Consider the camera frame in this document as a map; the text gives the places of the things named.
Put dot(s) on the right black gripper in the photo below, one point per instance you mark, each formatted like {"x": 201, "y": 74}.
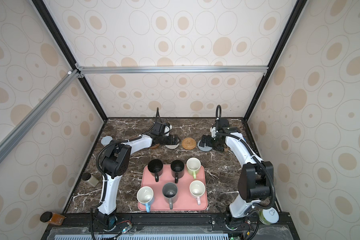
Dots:
{"x": 209, "y": 142}

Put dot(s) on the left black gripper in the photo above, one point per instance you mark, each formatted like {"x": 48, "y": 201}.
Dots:
{"x": 174, "y": 140}

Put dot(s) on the blue woven round coaster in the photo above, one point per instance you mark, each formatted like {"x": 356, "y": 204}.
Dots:
{"x": 204, "y": 147}

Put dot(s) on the rattan woven round coaster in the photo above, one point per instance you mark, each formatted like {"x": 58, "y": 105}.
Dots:
{"x": 189, "y": 143}

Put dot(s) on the black mug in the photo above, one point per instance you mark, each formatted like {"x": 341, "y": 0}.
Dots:
{"x": 177, "y": 170}
{"x": 155, "y": 167}

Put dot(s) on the brown wooden round coaster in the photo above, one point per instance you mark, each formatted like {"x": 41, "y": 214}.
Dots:
{"x": 155, "y": 146}

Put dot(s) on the multicolour woven round coaster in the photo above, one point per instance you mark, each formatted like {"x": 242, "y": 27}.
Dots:
{"x": 172, "y": 146}

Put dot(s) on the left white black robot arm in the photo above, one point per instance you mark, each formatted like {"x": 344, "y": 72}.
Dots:
{"x": 112, "y": 162}

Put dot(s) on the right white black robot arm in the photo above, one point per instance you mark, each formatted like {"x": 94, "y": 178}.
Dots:
{"x": 256, "y": 182}

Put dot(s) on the grey mug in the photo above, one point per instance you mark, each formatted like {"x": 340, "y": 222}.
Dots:
{"x": 170, "y": 193}

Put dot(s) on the grey lidded pink jar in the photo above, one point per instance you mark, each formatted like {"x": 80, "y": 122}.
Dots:
{"x": 106, "y": 140}

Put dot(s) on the pink tray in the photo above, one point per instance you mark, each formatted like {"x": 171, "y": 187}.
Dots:
{"x": 185, "y": 202}

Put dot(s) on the small clear bottle black cap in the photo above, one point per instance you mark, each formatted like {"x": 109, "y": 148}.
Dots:
{"x": 90, "y": 179}

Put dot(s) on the green jar white lid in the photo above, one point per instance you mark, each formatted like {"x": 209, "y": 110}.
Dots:
{"x": 269, "y": 216}

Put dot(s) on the amber spice jar black cap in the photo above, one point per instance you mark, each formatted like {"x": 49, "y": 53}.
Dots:
{"x": 52, "y": 218}

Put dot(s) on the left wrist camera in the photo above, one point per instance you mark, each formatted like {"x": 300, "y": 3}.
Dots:
{"x": 161, "y": 129}

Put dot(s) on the white mug pink handle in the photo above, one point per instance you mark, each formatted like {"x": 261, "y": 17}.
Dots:
{"x": 197, "y": 190}

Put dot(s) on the white mug blue handle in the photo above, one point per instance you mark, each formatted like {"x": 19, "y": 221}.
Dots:
{"x": 145, "y": 196}

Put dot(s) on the horizontal aluminium frame bar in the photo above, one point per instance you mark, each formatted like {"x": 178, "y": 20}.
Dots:
{"x": 173, "y": 70}

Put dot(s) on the diagonal aluminium frame bar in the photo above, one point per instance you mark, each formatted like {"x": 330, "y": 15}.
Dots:
{"x": 14, "y": 137}

